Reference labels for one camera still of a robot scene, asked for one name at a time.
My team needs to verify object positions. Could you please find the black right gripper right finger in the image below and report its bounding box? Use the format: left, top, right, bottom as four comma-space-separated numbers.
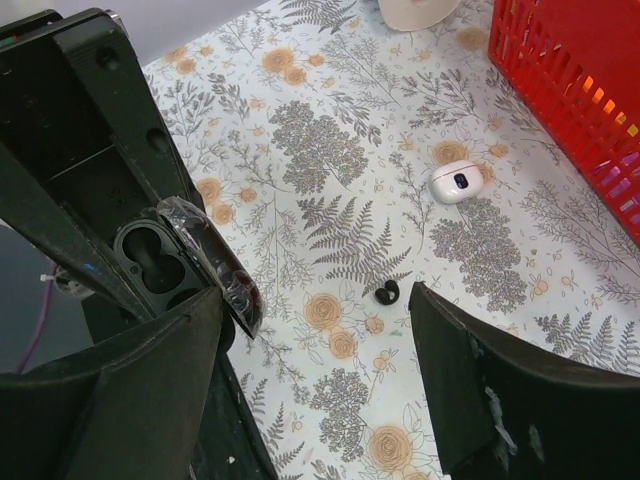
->
408, 282, 639, 479

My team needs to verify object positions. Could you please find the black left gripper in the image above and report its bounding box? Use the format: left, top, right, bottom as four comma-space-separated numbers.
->
1, 9, 203, 321

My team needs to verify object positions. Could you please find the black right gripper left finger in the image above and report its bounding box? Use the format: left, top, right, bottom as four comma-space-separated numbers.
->
1, 288, 223, 479

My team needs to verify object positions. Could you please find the black earbud charging case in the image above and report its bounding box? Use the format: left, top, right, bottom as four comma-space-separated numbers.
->
113, 196, 263, 338

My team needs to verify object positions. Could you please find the white earbud charging case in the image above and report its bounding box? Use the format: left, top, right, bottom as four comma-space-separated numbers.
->
430, 160, 484, 205

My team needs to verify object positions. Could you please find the black clip-on earbud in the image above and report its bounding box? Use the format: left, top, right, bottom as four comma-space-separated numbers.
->
374, 280, 400, 306

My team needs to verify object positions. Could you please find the floral patterned table mat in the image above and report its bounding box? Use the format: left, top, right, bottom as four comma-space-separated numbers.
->
145, 1, 639, 479

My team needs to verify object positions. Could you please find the red plastic shopping basket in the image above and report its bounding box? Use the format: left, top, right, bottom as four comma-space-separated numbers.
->
489, 0, 639, 238

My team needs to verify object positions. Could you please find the beige tape roll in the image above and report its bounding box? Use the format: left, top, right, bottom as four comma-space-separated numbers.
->
378, 0, 460, 32

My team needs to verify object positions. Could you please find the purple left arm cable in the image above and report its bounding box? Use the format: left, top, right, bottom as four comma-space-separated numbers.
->
14, 273, 61, 375

